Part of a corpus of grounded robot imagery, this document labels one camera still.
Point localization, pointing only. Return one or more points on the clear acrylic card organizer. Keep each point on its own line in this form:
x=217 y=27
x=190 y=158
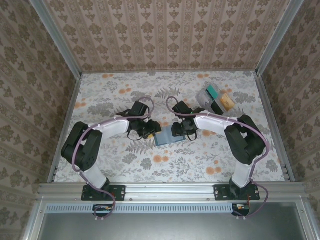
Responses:
x=221 y=91

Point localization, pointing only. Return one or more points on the aluminium front rail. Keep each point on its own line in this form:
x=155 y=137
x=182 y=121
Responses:
x=170 y=191

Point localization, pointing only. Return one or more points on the aluminium frame post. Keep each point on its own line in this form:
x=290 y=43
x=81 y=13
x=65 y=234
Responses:
x=277 y=37
x=60 y=40

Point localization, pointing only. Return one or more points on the aluminium frame bar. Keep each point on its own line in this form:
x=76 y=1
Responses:
x=306 y=220
x=35 y=220

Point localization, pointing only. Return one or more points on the aluminium side rail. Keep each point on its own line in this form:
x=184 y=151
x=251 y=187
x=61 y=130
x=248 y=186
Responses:
x=65 y=125
x=274 y=125

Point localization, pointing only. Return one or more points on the teal leather card holder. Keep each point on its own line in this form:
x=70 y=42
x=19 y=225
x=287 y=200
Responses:
x=163 y=137

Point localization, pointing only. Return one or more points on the black credit card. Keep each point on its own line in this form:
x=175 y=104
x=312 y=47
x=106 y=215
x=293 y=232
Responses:
x=216 y=108

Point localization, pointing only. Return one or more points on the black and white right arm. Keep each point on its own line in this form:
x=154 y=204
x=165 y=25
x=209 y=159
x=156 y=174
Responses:
x=210 y=123

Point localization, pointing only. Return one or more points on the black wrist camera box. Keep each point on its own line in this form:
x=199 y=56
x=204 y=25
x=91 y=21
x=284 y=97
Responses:
x=181 y=108
x=140 y=108

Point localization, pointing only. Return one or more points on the orange credit card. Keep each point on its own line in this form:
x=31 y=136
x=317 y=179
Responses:
x=227 y=102

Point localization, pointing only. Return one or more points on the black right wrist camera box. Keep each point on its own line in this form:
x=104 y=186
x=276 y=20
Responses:
x=181 y=108

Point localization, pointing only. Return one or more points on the grey metal panel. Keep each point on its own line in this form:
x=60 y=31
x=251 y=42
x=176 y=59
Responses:
x=162 y=227

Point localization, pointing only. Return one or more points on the teal credit card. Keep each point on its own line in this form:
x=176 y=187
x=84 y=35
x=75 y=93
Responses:
x=213 y=91

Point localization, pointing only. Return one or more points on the small controller board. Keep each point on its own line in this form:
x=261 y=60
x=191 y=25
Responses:
x=240 y=207
x=102 y=208

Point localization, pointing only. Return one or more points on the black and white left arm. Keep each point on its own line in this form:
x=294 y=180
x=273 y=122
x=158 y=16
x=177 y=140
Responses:
x=115 y=127

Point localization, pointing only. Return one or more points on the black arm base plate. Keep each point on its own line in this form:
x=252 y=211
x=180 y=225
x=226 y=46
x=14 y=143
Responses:
x=221 y=192
x=120 y=192

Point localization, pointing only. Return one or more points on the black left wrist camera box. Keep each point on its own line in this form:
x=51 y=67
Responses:
x=140 y=108

